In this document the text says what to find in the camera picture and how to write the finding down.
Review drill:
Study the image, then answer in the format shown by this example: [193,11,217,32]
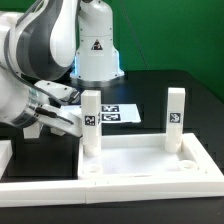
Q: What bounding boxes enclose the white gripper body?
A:
[35,104,82,137]

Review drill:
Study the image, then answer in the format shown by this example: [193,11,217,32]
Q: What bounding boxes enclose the white L-shaped fence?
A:
[0,133,224,209]

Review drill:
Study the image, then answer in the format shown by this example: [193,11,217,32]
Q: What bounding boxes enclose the white desk top tray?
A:
[78,133,224,180]

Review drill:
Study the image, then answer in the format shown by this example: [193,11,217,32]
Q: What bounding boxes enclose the white block left edge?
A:
[0,140,12,179]

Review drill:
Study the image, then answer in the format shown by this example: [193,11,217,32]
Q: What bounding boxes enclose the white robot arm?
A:
[0,0,124,137]

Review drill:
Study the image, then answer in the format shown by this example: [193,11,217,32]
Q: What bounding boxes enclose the white marker sheet with tags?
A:
[61,104,142,125]

